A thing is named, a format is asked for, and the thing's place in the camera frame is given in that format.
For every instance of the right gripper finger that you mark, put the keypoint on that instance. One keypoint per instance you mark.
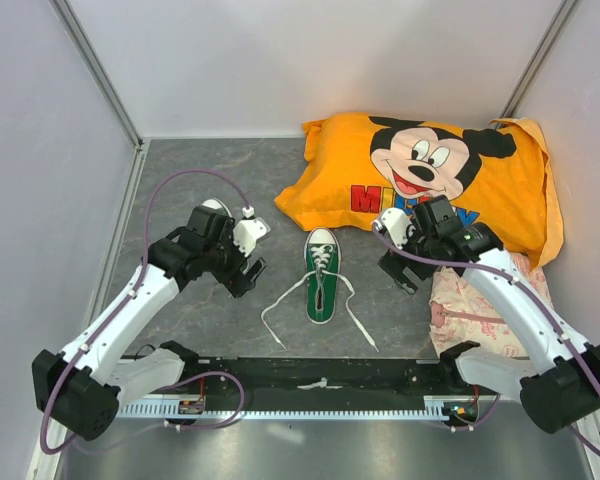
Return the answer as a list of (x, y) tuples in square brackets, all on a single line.
[(389, 264), (408, 281)]

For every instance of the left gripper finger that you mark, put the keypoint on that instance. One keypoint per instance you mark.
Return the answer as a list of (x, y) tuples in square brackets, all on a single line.
[(253, 268), (238, 285)]

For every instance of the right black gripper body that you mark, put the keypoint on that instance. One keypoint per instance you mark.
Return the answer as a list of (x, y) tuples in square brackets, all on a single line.
[(420, 243)]

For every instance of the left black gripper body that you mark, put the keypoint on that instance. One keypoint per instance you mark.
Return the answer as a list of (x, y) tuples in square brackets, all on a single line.
[(224, 259)]

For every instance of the white shoelace sneaker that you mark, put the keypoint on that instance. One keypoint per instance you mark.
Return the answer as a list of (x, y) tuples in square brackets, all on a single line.
[(303, 282)]

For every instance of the green sneaker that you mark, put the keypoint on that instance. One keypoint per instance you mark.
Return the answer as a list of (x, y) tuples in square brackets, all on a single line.
[(217, 205), (322, 258)]

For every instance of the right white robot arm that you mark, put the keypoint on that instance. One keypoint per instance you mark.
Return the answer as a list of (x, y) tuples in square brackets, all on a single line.
[(557, 381)]

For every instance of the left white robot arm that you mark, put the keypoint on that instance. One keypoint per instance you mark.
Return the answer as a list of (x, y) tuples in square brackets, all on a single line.
[(84, 385)]

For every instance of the pink patterned cloth bag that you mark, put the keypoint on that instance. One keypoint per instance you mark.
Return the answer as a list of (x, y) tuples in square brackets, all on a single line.
[(459, 313)]

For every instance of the orange Mickey Mouse pillow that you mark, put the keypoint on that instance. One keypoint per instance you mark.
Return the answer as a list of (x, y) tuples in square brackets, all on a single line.
[(359, 165)]

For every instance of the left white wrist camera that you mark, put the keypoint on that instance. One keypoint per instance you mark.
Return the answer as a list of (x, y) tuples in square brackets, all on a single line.
[(246, 234)]

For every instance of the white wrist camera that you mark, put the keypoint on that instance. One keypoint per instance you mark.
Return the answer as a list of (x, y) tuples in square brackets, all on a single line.
[(396, 224), (246, 234)]

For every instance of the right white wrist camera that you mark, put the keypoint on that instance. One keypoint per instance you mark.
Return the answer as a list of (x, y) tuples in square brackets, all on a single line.
[(396, 224)]

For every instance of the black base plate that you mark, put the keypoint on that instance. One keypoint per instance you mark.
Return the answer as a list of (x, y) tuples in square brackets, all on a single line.
[(335, 382)]

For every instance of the white slotted cable duct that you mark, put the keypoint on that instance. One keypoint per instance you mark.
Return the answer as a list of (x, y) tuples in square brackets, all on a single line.
[(174, 408)]

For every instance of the right aluminium corner post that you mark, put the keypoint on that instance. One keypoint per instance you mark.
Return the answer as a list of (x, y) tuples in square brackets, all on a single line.
[(562, 16)]

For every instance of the aluminium corner post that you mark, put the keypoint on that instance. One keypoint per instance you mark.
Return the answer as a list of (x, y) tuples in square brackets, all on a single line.
[(84, 46), (562, 16)]

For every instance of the left aluminium corner post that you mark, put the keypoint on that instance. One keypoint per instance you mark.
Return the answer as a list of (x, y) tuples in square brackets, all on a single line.
[(84, 46)]

